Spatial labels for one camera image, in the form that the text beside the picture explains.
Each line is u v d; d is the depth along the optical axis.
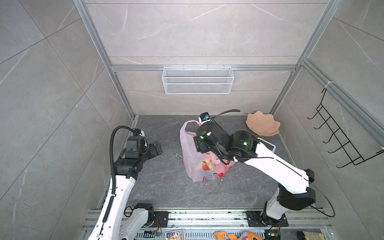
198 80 1.01
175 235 0.68
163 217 0.73
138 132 0.63
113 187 0.43
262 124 1.13
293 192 0.42
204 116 0.51
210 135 0.41
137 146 0.54
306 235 0.66
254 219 0.73
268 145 0.98
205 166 0.84
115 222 0.39
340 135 0.67
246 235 0.65
